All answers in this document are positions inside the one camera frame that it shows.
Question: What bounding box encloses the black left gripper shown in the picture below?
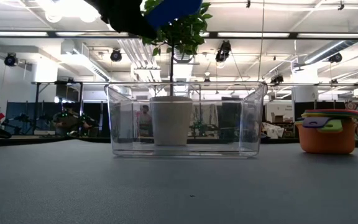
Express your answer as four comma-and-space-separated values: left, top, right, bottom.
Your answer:
84, 0, 158, 40

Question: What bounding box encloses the blue measuring cup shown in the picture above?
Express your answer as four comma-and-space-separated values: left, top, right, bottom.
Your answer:
144, 0, 203, 29

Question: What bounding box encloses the purple measuring cup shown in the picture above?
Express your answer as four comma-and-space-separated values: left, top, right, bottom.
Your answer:
302, 116, 332, 129

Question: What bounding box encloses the yellow measuring cup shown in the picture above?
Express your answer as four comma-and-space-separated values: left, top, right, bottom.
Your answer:
301, 111, 358, 118

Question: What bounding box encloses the green measuring cup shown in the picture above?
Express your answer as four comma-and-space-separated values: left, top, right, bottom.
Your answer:
301, 113, 358, 134

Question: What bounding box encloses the orange measuring cup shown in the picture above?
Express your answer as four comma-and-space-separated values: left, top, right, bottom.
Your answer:
296, 119, 357, 155

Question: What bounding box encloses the red measuring cup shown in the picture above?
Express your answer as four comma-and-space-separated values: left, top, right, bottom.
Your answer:
305, 108, 358, 121

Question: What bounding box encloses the clear plastic basket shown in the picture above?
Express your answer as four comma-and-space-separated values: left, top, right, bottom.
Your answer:
105, 82, 269, 158

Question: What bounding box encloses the black ceiling spotlight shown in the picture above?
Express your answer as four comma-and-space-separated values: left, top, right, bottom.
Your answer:
270, 73, 285, 85
4, 52, 19, 67
109, 49, 123, 62
215, 40, 232, 63
328, 52, 343, 64

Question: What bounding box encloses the person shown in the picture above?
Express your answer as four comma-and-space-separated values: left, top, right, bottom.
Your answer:
138, 105, 154, 139

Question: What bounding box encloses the potted plant in white pot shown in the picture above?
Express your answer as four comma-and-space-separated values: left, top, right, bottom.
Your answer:
140, 0, 213, 146

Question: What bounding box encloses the dark robot with green lights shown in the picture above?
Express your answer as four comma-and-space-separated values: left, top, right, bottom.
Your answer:
53, 105, 90, 138

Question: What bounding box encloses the grey-blue table mat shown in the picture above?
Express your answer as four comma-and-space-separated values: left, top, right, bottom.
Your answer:
0, 139, 358, 224

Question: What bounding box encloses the cardboard box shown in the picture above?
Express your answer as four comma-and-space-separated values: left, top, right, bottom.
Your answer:
270, 111, 287, 124

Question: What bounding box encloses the white cloth heap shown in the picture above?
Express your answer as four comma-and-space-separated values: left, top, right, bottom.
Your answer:
262, 122, 285, 139

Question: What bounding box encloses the black overhead frame beam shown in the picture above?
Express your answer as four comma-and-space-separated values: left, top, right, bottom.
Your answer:
0, 30, 358, 40

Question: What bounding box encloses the tall black stand frame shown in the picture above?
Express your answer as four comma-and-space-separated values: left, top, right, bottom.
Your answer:
31, 81, 84, 138

